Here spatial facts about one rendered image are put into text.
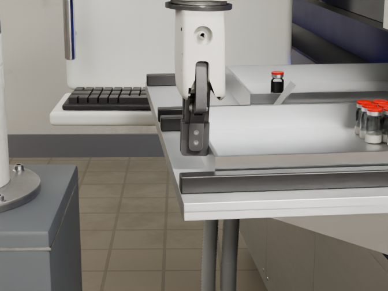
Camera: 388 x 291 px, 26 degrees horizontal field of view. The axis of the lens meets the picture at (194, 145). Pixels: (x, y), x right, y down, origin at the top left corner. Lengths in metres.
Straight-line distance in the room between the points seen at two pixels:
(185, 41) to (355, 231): 0.31
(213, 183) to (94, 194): 2.85
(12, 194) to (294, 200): 0.31
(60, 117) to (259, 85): 0.41
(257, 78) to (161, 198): 2.20
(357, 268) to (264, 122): 0.56
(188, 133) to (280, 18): 0.92
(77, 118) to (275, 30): 0.49
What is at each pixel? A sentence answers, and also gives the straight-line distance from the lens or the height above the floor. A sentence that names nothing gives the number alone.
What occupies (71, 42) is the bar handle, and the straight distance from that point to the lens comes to 1.81.
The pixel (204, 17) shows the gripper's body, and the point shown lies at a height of 1.07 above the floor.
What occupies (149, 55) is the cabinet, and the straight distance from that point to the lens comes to 1.86.
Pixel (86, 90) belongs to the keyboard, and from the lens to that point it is 1.75.
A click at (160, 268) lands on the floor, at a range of 2.96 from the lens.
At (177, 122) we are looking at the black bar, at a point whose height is 0.89.
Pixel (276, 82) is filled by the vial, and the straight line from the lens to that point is 1.37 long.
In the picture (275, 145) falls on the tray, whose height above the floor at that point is 0.88.
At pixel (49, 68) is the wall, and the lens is 4.29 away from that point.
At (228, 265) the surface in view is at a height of 0.34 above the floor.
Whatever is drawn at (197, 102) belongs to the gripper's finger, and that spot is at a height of 0.97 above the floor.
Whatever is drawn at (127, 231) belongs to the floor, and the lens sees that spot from 3.30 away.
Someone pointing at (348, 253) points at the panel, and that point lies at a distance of 1.72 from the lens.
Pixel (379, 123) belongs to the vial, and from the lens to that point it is 1.12.
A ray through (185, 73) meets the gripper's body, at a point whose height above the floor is 1.01.
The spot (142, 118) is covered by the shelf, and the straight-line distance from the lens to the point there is 1.65.
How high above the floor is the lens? 1.16
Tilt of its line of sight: 15 degrees down
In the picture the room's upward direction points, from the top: straight up
